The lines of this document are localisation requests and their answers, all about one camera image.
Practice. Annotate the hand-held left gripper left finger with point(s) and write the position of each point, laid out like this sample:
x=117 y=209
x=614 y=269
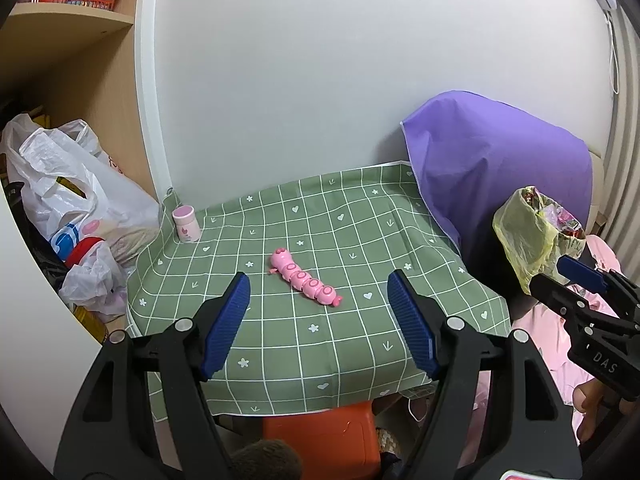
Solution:
x=227 y=325

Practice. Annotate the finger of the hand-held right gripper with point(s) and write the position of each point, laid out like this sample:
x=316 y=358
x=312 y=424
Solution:
x=580 y=270
x=552 y=295

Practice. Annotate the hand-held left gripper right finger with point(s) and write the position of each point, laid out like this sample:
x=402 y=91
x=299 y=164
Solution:
x=412 y=325

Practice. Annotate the yellow plastic bag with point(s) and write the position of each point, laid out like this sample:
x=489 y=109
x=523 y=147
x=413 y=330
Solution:
x=520 y=230

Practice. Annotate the person's right hand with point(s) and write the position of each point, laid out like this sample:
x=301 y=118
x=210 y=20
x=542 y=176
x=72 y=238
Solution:
x=590 y=400

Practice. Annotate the pink blanket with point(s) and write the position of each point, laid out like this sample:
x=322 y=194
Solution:
x=540 y=330

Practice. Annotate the green checked tablecloth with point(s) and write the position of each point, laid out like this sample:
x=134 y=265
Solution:
x=310 y=350

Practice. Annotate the pink caterpillar toy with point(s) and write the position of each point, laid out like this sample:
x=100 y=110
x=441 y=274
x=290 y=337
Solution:
x=302 y=280

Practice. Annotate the yellow packet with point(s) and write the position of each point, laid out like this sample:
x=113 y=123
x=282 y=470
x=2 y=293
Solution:
x=92 y=325

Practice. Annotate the crumpled white plastic bag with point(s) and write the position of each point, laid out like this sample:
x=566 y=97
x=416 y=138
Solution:
x=95 y=280

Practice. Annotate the brown fuzzy sleeve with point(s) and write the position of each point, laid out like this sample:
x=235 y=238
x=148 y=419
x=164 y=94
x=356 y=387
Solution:
x=265 y=460

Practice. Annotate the orange plastic stool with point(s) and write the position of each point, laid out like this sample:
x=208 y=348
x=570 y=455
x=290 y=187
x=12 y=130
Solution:
x=325 y=435

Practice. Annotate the beige striped curtain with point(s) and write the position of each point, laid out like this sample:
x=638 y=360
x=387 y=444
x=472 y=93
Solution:
x=625 y=135

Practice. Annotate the purple cloth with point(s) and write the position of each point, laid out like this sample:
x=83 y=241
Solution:
x=475 y=160

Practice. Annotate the large white plastic bag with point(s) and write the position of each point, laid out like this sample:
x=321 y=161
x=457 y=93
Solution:
x=115 y=210

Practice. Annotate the red plastic item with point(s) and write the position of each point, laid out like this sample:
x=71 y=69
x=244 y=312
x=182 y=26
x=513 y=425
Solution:
x=85 y=250

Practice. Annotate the black bag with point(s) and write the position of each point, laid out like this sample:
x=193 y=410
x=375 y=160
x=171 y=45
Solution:
x=40 y=255

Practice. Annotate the wooden shelf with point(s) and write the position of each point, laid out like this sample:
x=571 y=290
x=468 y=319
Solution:
x=75 y=70

